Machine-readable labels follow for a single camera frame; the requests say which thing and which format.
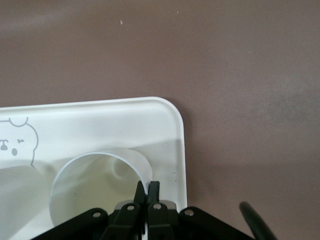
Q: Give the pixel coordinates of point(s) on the white plastic cup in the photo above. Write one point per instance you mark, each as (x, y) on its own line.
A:
(95, 180)

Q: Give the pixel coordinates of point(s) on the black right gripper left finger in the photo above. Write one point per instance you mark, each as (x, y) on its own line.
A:
(120, 222)

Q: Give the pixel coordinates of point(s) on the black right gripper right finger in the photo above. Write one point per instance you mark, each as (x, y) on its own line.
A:
(172, 222)

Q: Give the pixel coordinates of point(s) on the cream bear print tray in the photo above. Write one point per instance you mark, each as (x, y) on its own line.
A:
(100, 125)

